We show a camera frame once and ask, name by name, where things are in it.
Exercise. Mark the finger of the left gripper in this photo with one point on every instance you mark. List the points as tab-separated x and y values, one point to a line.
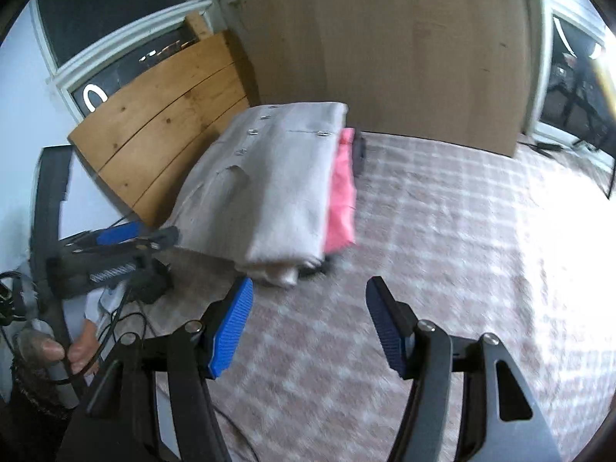
118	234

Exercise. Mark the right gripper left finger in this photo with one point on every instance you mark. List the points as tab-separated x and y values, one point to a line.
117	418

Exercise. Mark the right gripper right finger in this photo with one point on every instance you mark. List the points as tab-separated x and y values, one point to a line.
500	419

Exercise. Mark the white knit cardigan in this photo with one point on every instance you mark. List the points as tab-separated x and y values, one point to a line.
258	196

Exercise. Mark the person's left hand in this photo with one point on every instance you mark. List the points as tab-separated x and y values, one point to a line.
37	347

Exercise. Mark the light wooden board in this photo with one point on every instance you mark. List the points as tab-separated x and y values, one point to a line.
143	141

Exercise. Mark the pink plaid blanket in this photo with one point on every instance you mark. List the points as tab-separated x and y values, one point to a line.
521	247

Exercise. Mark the pink folded garment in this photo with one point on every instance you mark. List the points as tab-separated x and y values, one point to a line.
340	232

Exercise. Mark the black folded garment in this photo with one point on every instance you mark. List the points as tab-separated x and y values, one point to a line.
358	159

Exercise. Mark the black power adapter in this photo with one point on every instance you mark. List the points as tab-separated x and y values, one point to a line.
548	147

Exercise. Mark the brown cardboard panel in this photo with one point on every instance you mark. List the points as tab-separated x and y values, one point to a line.
448	70

